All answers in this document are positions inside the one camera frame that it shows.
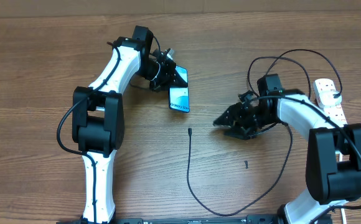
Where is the Samsung Galaxy smartphone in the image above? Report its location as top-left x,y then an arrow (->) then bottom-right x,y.
169,65 -> 190,113

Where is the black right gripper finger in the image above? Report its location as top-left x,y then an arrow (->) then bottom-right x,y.
213,103 -> 245,127
224,127 -> 257,140

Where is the white power strip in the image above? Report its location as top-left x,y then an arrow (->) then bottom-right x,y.
313,78 -> 347,126

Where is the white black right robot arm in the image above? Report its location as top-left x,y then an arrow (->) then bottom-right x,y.
213,74 -> 361,223

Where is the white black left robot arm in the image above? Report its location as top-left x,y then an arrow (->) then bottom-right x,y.
57,26 -> 190,223

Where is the white charger plug adapter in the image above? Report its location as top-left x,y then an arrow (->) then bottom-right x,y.
317,90 -> 342,108

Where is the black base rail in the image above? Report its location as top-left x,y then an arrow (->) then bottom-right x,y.
103,214 -> 286,224

